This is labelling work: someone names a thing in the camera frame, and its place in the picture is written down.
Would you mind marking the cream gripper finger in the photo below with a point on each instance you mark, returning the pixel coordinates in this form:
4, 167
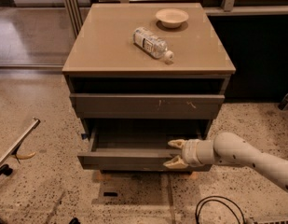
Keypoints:
176, 163
177, 143

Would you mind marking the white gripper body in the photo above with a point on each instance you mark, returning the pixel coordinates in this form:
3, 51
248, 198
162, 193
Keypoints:
191, 152

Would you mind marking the grey drawer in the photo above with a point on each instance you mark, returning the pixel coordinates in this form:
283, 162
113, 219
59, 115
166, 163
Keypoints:
146, 106
125, 145

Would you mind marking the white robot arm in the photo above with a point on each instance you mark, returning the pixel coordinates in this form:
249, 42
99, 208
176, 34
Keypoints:
229, 149

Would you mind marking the grey drawer cabinet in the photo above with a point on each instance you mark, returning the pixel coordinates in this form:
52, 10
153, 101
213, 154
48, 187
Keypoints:
105, 60

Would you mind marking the grey top drawer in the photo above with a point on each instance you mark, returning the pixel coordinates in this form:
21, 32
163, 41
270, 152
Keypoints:
146, 106

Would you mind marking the black floor tape piece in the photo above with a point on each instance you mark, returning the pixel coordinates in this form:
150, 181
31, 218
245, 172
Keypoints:
110, 194

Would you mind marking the clear plastic water bottle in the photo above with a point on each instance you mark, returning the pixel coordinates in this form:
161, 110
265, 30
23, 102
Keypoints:
152, 44

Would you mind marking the small dark floor device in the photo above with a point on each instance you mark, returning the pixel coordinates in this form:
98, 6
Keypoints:
283, 105

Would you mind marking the white ceramic bowl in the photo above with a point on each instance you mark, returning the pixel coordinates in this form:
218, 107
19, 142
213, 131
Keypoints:
172, 17

